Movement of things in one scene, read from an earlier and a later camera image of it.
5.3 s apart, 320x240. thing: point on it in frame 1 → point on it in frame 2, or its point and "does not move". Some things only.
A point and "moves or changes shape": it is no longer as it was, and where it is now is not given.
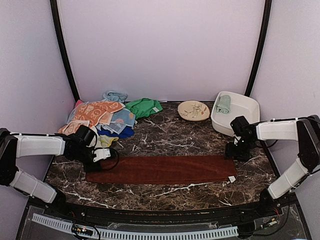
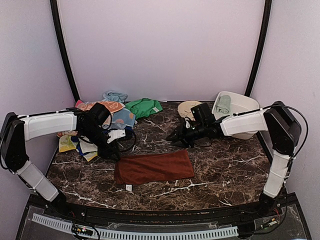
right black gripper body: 241,150 → 195,133
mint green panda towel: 223,104 does not move
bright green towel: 143,107 does not move
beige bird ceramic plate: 193,110 does not move
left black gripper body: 82,156 → 92,135
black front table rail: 78,212 does not move
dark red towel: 149,169 moves or changes shape
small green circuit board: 81,230 does not move
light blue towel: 114,95 does not move
